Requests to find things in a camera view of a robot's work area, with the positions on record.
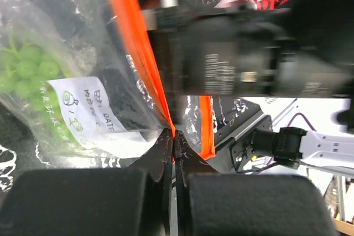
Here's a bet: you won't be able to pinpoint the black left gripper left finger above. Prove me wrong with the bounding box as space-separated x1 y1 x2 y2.
129 128 173 235

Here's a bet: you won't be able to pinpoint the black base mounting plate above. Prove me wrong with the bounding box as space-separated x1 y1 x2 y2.
207 102 273 174

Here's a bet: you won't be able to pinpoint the white red cloth in basket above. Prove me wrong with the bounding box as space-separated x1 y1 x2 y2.
248 0 293 11

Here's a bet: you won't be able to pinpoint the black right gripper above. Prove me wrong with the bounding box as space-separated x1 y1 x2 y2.
143 6 353 98

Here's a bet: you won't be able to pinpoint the clear zip top bag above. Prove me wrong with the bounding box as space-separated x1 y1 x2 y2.
1 0 216 159

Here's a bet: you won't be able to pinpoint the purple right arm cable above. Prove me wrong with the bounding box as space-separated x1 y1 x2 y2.
287 112 317 132

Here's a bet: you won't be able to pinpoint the green fake grapes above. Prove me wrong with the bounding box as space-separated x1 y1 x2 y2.
1 35 76 146

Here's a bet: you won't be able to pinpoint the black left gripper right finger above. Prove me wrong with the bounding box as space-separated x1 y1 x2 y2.
174 130 217 235

